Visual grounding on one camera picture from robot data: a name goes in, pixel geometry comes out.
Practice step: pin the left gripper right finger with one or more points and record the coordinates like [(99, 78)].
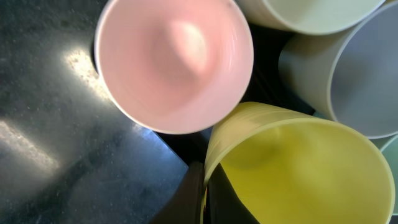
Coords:
[(220, 205)]

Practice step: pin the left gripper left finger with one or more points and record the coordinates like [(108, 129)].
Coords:
[(183, 205)]

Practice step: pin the yellow cup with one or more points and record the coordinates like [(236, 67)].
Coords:
[(311, 174)]

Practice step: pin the pink cup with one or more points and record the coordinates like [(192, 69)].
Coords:
[(174, 68)]

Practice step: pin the green cup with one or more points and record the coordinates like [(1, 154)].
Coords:
[(393, 155)]

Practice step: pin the grey cup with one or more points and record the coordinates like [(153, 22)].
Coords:
[(367, 77)]

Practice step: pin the white cup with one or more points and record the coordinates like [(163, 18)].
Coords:
[(311, 15)]

